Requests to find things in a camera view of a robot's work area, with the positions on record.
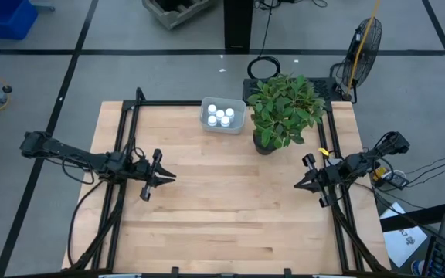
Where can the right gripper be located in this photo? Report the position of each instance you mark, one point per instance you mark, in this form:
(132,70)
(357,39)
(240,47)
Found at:
(325,175)

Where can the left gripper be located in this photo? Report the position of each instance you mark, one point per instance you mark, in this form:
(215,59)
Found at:
(149,173)

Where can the white pill bottle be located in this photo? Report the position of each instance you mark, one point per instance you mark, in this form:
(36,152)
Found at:
(225,121)
(220,114)
(212,121)
(212,109)
(229,112)

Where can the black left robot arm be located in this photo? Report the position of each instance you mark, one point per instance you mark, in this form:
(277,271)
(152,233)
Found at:
(72,154)

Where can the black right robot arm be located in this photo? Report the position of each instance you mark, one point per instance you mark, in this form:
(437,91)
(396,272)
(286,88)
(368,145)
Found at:
(373,154)

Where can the pale grey plastic basket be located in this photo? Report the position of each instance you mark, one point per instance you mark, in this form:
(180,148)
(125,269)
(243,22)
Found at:
(239,116)

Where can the yellow tag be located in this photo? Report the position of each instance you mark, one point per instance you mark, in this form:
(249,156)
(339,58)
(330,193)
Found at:
(323,151)

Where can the black plant pot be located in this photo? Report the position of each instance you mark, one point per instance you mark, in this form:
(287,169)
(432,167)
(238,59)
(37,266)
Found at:
(263,148)

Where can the green leafy plant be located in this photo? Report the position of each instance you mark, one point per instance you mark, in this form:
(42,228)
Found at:
(284,108)

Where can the power strip with adapters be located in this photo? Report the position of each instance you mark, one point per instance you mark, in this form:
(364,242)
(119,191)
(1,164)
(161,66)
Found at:
(394,179)

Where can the black table clamp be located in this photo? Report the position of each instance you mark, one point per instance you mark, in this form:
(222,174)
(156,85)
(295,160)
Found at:
(174,270)
(287,272)

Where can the white paper sheet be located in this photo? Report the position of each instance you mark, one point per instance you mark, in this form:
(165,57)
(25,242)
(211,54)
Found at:
(402,239)

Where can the black floor fan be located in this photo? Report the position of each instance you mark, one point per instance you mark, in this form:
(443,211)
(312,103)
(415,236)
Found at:
(365,58)

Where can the yellow pole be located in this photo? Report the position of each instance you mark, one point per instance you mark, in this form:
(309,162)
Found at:
(363,42)

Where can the black tower case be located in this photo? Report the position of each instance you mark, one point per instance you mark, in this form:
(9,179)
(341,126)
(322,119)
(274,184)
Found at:
(238,23)

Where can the blue plastic bin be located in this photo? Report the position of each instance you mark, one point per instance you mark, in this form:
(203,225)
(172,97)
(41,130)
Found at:
(4,17)

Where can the black aluminium table frame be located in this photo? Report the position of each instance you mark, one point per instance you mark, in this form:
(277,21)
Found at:
(130,119)

